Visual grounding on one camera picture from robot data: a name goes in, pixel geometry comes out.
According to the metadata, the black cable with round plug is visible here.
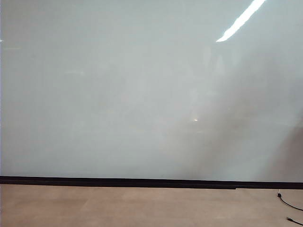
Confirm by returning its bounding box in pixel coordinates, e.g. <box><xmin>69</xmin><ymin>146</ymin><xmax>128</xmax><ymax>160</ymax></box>
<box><xmin>277</xmin><ymin>192</ymin><xmax>303</xmax><ymax>211</ymax></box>

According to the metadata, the black cable with flat plug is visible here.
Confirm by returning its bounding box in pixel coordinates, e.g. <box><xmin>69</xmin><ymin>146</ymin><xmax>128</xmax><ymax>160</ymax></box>
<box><xmin>286</xmin><ymin>217</ymin><xmax>303</xmax><ymax>226</ymax></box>

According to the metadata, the black whiteboard pen tray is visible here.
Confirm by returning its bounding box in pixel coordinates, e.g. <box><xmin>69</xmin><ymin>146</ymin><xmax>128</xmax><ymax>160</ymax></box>
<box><xmin>0</xmin><ymin>180</ymin><xmax>237</xmax><ymax>190</ymax></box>

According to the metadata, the white whiteboard with black frame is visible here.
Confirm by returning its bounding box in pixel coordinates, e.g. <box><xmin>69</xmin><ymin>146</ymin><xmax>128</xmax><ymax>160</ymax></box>
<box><xmin>0</xmin><ymin>0</ymin><xmax>303</xmax><ymax>190</ymax></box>

